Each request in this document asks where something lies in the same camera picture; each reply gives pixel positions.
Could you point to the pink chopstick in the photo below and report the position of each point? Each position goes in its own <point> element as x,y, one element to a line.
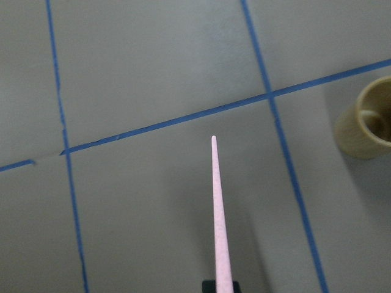
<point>224,282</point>

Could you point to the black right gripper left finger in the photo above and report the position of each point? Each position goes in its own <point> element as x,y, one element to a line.
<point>208,286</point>

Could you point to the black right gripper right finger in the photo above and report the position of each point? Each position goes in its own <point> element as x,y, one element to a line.
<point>235,287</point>

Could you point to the tan wooden cup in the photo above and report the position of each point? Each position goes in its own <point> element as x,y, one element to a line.
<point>363,130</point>

